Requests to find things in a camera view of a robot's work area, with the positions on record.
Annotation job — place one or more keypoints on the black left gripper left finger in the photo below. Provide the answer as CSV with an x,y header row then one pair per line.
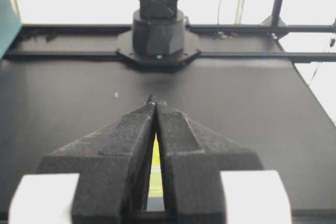
x,y
114,164

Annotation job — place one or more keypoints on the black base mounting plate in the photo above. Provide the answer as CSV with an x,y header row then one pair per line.
x,y
158,61

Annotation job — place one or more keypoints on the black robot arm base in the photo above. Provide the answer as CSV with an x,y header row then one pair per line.
x,y
158,28

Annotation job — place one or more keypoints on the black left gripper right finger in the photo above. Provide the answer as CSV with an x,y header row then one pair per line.
x,y
192,157

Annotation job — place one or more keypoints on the black aluminium frame rail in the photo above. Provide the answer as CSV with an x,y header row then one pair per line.
x,y
99,42

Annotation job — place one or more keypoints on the teal panel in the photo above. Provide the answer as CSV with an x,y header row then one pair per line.
x,y
10,25

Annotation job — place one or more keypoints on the yellow towel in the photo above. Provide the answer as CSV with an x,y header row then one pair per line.
x,y
156,186

